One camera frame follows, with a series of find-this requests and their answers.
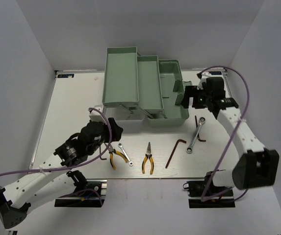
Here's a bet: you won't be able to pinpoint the large silver ratchet wrench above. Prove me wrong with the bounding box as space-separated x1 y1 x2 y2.
186 117 206 154

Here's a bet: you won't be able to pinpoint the small silver ratchet wrench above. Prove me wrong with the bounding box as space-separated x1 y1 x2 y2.
118 143 133 166

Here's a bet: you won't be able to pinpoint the green toolbox with clear lid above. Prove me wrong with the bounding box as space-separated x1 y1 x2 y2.
102 47 191 127

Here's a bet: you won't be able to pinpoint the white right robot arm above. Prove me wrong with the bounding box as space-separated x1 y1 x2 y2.
181 77 279 195

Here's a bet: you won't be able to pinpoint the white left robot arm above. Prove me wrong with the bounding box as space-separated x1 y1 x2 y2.
0 117 123 230

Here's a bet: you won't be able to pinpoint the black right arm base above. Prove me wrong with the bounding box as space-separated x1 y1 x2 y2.
183 179 235 209

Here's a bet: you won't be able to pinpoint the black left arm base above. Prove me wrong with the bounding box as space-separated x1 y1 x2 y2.
54 180 107 208

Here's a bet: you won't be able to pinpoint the yellow pliers left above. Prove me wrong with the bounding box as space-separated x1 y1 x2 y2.
105 144 128 171

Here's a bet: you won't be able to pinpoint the yellow pliers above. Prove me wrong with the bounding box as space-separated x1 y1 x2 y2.
142 142 154 175
105 144 128 171

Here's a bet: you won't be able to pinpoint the brown hex key right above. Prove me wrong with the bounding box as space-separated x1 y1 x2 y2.
195 115 206 142

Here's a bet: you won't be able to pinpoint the long brown hex key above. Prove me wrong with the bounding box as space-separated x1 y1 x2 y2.
165 139 186 169

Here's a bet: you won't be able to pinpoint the yellow pliers centre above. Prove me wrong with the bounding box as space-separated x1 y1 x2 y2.
142 142 154 175

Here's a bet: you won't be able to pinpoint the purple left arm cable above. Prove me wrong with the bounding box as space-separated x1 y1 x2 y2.
0 107 114 215

